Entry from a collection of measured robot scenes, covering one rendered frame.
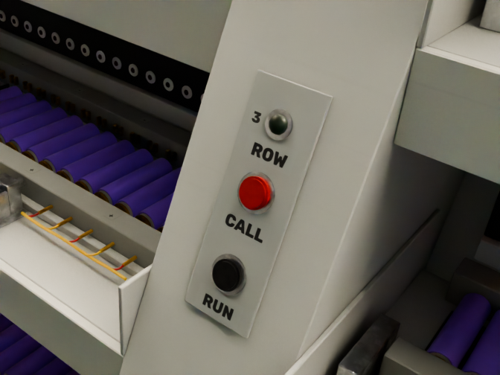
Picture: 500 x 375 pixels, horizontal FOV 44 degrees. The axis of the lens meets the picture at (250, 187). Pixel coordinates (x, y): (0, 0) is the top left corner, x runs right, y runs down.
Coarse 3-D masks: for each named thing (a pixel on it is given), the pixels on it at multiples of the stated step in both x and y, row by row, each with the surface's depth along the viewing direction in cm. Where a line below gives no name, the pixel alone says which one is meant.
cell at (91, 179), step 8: (136, 152) 49; (144, 152) 49; (120, 160) 48; (128, 160) 48; (136, 160) 49; (144, 160) 49; (152, 160) 50; (104, 168) 47; (112, 168) 47; (120, 168) 47; (128, 168) 48; (136, 168) 48; (88, 176) 46; (96, 176) 46; (104, 176) 46; (112, 176) 47; (120, 176) 47; (88, 184) 45; (96, 184) 46; (104, 184) 46
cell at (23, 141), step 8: (64, 120) 53; (72, 120) 53; (80, 120) 53; (40, 128) 51; (48, 128) 51; (56, 128) 52; (64, 128) 52; (72, 128) 53; (24, 136) 50; (32, 136) 50; (40, 136) 50; (48, 136) 51; (16, 144) 49; (24, 144) 49; (32, 144) 50
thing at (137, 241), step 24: (0, 144) 48; (0, 168) 46; (24, 168) 45; (24, 192) 45; (48, 192) 43; (72, 192) 43; (24, 216) 43; (72, 216) 43; (96, 216) 41; (120, 216) 41; (72, 240) 41; (120, 240) 40; (144, 240) 39; (144, 264) 40
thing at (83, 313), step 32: (0, 32) 63; (64, 64) 59; (128, 96) 55; (192, 128) 52; (32, 224) 44; (0, 256) 41; (32, 256) 41; (64, 256) 41; (96, 256) 41; (0, 288) 41; (32, 288) 38; (64, 288) 39; (96, 288) 39; (128, 288) 32; (32, 320) 40; (64, 320) 37; (96, 320) 37; (128, 320) 33; (64, 352) 39; (96, 352) 36
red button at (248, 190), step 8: (256, 176) 29; (248, 184) 29; (256, 184) 29; (264, 184) 29; (240, 192) 29; (248, 192) 29; (256, 192) 29; (264, 192) 29; (240, 200) 30; (248, 200) 29; (256, 200) 29; (264, 200) 29; (248, 208) 29; (256, 208) 29
